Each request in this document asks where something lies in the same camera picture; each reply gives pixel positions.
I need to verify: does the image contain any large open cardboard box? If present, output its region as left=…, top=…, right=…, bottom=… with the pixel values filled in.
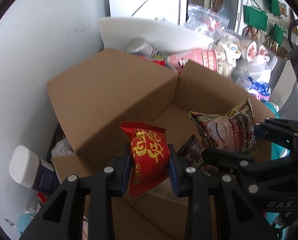
left=47, top=49, right=273, bottom=239

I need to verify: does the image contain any small red snack packet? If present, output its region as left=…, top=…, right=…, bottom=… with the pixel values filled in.
left=120, top=122, right=170, bottom=198

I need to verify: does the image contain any blue white plastic bag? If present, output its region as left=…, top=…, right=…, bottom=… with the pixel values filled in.
left=248, top=81, right=271, bottom=102

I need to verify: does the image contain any green cereal snack bag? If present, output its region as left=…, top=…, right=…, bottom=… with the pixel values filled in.
left=188, top=99, right=255, bottom=154

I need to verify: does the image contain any white cap dark bottle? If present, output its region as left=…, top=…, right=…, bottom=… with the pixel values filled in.
left=9, top=145, right=60, bottom=194

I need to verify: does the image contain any light blue round gadget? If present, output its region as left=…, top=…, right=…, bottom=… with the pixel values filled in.
left=16, top=213, right=36, bottom=235

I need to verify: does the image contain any green tote bag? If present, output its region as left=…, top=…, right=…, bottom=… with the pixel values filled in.
left=243, top=0, right=268, bottom=31

